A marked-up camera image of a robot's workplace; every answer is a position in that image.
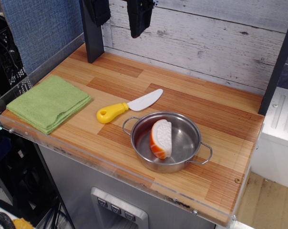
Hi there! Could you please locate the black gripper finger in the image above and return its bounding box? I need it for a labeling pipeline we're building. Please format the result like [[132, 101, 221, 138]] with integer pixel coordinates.
[[89, 0, 111, 26], [127, 0, 155, 38]]

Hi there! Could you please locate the yellow handled toy knife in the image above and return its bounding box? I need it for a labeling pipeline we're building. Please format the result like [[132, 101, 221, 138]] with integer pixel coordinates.
[[96, 89, 164, 124]]

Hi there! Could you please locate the small steel pot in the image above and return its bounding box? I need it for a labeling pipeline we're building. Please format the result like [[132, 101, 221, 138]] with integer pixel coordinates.
[[126, 112, 204, 173]]

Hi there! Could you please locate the blue fabric partition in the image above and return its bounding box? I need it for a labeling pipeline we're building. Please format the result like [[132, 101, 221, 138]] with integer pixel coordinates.
[[0, 0, 84, 74]]

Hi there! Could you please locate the green folded cloth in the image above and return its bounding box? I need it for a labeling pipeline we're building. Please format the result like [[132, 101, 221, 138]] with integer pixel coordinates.
[[6, 75, 92, 134]]

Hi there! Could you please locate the orange white toy food slice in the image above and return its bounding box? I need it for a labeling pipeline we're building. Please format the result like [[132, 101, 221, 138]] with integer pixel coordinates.
[[150, 119, 172, 159]]

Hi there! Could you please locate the white ribbed appliance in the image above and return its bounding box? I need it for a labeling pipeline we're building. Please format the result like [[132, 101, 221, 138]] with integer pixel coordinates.
[[250, 87, 288, 187]]

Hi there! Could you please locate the steel cabinet control panel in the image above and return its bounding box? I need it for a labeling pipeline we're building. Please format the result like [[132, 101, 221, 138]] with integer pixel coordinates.
[[91, 187, 149, 229]]

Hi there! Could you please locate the dark left post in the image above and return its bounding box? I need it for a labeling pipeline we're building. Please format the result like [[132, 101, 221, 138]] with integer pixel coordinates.
[[79, 0, 104, 63]]

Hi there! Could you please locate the dark post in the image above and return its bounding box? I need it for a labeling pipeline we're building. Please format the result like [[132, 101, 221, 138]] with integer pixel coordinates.
[[258, 30, 288, 115], [79, 0, 104, 63]]

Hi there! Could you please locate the dark right post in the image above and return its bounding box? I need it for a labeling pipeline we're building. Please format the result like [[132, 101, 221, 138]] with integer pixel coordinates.
[[258, 30, 288, 115]]

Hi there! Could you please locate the clear acrylic guard rail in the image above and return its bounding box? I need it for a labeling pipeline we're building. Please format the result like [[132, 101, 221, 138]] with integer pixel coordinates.
[[0, 46, 263, 229]]

